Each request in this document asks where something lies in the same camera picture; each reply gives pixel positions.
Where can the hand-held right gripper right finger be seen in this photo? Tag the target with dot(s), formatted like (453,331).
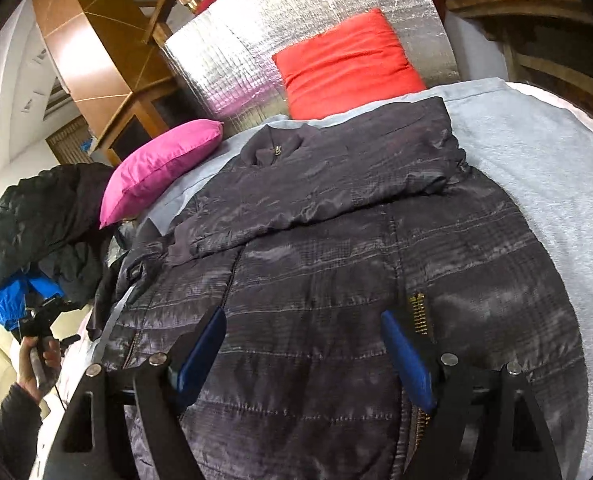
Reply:
(407,362)

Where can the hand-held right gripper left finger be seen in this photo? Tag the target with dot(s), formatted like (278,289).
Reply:
(201,352)

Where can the dark quilted jacket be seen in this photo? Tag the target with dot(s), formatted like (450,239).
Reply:
(326,270)

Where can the person's left forearm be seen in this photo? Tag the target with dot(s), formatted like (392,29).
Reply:
(11,430)

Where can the person's left hand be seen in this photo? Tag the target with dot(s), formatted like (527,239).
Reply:
(25,367)

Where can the blue jacket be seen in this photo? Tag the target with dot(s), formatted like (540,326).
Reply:
(1,300)

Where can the black puffer jacket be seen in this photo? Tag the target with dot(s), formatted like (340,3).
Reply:
(41,210)

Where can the bamboo window blind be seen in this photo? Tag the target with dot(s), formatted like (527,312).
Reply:
(71,142)

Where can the pink pillow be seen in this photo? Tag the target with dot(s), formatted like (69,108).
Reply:
(161,170)

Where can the grey fleece blanket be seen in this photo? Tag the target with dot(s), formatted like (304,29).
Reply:
(526,150)

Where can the wooden cabinet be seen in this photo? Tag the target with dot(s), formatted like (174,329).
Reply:
(106,60)

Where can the white bed sheet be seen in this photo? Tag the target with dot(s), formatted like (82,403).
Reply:
(576,110)

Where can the silver foil mat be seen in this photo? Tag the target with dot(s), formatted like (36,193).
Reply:
(276,20)

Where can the wooden shelf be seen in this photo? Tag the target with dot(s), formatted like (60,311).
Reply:
(551,15)

